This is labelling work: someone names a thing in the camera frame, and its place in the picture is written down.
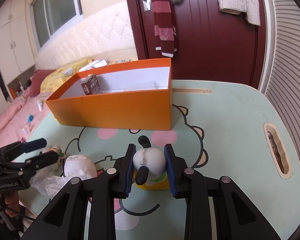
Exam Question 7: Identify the window with grey frame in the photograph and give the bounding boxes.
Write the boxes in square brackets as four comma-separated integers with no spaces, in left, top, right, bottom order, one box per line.
[30,0,83,50]

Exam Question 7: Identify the crumpled white tissue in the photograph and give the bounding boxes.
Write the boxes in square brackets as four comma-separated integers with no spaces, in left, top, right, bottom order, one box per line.
[64,155,97,180]

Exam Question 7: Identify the white dog figurine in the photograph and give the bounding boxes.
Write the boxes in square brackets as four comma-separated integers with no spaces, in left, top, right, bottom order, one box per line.
[133,135,170,190]

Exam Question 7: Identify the dark red door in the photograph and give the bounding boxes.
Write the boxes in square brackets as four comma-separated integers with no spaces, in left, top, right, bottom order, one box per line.
[122,0,267,90]

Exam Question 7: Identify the clear plastic wrapper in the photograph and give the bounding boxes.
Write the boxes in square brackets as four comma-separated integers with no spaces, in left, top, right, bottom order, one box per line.
[30,167,70,199]

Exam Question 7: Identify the dark red pillow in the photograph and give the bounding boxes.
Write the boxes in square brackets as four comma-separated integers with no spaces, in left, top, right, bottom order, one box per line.
[29,69,54,98]

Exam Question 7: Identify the person's left hand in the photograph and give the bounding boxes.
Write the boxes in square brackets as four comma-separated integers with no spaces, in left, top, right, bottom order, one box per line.
[0,191,20,218]

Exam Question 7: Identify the yellow cartoon pillow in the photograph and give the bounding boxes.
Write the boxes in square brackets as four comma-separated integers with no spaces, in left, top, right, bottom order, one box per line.
[40,58,93,93]

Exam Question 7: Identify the orange cardboard box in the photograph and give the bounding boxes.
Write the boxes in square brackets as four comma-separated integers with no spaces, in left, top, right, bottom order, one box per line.
[46,58,172,130]

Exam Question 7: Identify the pink duvet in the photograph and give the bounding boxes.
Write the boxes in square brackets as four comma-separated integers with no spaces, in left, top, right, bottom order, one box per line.
[0,93,50,148]

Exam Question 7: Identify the white wall cabinet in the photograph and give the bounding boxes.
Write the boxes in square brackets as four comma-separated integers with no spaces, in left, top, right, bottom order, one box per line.
[0,0,35,84]

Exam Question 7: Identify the tablet with white case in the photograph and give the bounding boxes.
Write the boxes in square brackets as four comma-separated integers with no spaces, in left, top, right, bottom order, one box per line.
[79,59,108,72]

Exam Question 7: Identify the small plush toy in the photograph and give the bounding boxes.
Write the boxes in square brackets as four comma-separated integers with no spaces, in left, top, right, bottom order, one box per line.
[41,144,65,172]

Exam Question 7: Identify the red white striped scarf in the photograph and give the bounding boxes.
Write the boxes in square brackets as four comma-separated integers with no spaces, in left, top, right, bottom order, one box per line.
[152,0,177,58]

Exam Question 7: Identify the small brown carton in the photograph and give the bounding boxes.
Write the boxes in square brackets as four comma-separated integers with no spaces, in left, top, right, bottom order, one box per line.
[81,75,102,95]

